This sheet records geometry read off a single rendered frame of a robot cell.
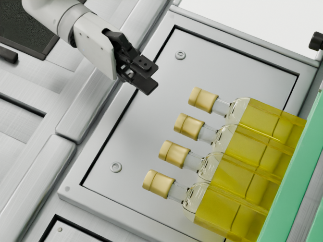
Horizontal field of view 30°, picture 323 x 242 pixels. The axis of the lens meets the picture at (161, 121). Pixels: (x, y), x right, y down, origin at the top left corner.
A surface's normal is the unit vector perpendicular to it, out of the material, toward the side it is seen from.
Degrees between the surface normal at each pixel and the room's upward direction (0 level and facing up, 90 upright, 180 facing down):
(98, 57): 74
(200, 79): 90
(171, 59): 90
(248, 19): 90
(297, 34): 90
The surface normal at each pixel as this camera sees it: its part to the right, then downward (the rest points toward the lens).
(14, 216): 0.02, -0.48
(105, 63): -0.67, 0.65
